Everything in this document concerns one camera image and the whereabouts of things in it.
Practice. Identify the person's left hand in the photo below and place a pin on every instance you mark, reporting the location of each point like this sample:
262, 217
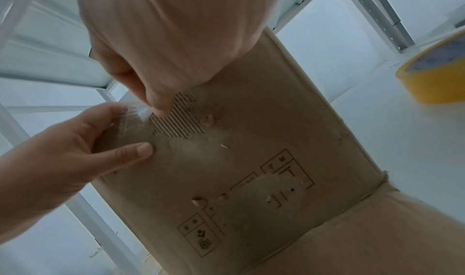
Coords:
54, 156

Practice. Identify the person's right hand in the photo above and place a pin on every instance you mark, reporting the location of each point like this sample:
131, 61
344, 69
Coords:
181, 32

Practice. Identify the clear adhesive tape strip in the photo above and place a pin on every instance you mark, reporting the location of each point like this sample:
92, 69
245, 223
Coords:
130, 116

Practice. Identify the brown cardboard box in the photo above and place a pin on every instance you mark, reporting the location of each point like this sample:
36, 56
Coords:
261, 159

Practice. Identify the person's left forearm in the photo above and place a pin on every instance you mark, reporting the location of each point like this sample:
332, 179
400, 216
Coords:
16, 210

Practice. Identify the white metal shelf rack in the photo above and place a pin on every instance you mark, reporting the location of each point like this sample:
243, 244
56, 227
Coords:
367, 9
47, 53

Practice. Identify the yellow tape roll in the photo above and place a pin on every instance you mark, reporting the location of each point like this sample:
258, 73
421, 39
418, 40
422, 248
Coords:
434, 75

